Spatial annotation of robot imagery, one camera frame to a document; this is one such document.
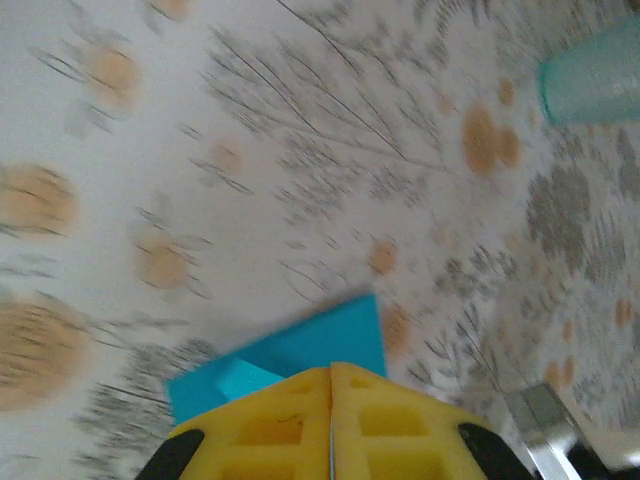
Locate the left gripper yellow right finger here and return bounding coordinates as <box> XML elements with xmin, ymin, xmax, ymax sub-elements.
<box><xmin>331</xmin><ymin>362</ymin><xmax>526</xmax><ymax>480</ymax></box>

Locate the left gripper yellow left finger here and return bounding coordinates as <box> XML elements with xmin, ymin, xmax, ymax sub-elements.
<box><xmin>134</xmin><ymin>363</ymin><xmax>332</xmax><ymax>480</ymax></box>

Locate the blue square paper sheet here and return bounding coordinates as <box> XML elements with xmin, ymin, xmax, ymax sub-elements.
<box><xmin>164</xmin><ymin>292</ymin><xmax>389</xmax><ymax>424</ymax></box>

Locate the floral table cover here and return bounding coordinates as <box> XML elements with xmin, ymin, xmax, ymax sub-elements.
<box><xmin>0</xmin><ymin>0</ymin><xmax>640</xmax><ymax>480</ymax></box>

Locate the teal plastic cup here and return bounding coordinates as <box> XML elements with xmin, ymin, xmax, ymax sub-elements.
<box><xmin>537</xmin><ymin>17</ymin><xmax>640</xmax><ymax>126</ymax></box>

